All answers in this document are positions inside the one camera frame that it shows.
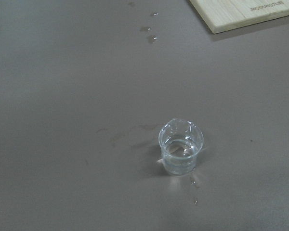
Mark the clear glass measuring cup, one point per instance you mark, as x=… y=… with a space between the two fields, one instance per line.
x=180 y=142

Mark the wooden cutting board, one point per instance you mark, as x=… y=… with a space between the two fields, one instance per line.
x=225 y=15

